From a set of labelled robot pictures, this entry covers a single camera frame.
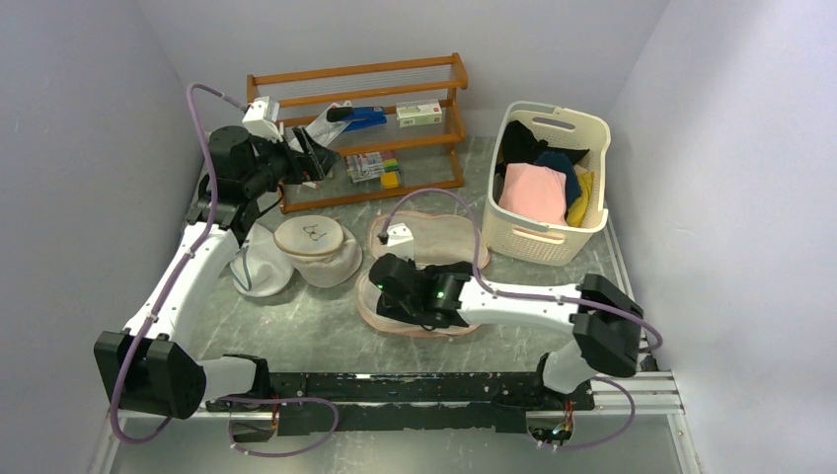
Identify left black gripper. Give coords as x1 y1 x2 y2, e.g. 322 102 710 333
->
244 125 341 198

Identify aluminium frame rail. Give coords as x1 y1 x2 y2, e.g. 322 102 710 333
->
88 372 702 473

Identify blue stapler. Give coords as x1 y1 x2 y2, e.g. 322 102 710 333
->
326 106 387 132

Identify floral mesh laundry bag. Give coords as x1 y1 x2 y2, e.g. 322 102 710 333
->
355 210 476 338

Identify black bra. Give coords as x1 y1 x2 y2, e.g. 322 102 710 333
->
385 261 476 330

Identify yellow cloth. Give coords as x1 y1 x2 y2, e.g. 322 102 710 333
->
566 171 595 227

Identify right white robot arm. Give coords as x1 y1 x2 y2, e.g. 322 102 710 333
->
369 254 644 409

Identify pink folded cloth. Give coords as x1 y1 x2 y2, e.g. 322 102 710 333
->
498 163 568 225

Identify wooden shelf rack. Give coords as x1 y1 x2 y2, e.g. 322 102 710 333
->
246 53 469 213

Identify black garment in basket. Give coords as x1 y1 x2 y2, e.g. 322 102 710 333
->
495 120 589 177

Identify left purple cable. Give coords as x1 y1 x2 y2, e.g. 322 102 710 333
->
109 83 342 458

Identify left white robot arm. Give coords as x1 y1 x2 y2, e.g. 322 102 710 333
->
94 125 341 420

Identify purple cable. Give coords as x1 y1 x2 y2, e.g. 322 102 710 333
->
377 188 664 454
109 83 342 458

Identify cream laundry basket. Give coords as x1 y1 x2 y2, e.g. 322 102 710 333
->
482 101 611 266

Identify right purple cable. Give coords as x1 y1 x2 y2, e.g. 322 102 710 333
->
377 188 664 454

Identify clear plastic packet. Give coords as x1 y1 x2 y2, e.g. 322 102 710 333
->
305 101 352 147

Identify dark teal cloth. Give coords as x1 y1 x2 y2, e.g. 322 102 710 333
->
534 151 581 207

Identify beige round laundry bag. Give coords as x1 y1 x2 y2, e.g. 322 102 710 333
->
272 215 363 288

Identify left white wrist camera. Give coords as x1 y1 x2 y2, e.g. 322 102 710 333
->
242 96 284 142

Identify highlighter marker pack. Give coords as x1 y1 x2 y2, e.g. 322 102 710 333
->
343 151 400 184

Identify white green box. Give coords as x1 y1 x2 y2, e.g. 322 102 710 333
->
395 99 443 127

